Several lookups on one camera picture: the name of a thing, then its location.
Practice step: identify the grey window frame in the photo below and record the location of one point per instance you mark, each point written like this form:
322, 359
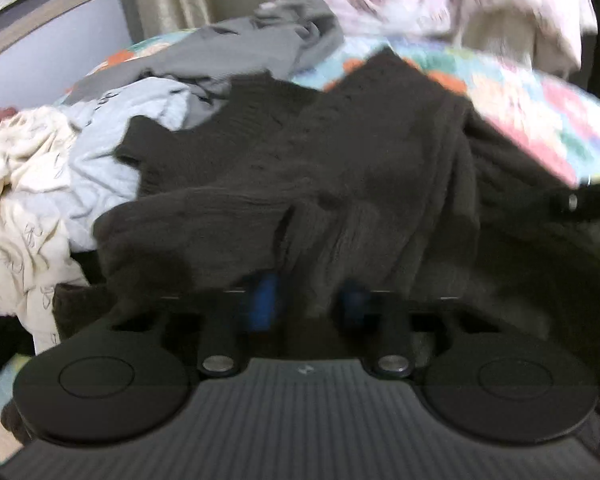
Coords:
55, 15

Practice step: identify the grey t-shirt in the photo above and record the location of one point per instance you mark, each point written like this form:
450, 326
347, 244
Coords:
280, 38

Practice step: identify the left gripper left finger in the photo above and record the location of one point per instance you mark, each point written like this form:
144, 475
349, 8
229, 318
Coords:
235, 323

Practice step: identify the cream white printed garment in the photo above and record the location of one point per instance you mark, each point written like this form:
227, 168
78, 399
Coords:
34, 248

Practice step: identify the dark brown knit sweater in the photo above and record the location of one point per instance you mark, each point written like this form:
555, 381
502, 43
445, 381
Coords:
386, 180

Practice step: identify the floral quilted bedspread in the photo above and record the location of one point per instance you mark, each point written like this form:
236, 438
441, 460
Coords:
557, 122

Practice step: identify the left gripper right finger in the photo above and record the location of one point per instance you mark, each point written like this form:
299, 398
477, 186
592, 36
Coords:
373, 326

